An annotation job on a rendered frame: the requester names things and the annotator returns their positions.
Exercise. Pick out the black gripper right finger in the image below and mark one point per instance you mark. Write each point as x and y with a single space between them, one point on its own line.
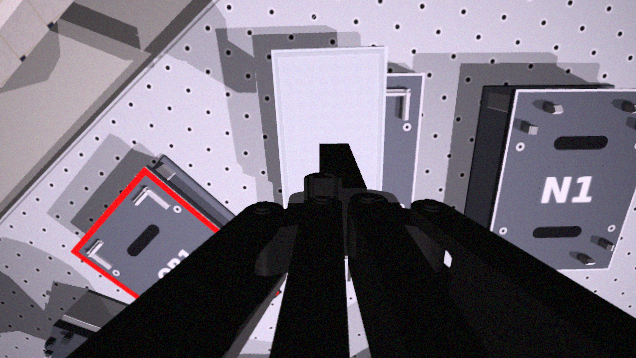
498 302

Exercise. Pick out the dark grey work table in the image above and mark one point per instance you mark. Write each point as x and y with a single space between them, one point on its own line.
207 102

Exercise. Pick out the white rectangular plate lid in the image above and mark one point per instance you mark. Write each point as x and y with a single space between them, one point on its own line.
329 95

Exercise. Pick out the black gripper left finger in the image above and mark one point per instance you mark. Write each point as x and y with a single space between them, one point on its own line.
210 303

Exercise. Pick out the grey metal nest plate marked n1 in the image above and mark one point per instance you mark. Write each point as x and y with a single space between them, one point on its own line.
562 193

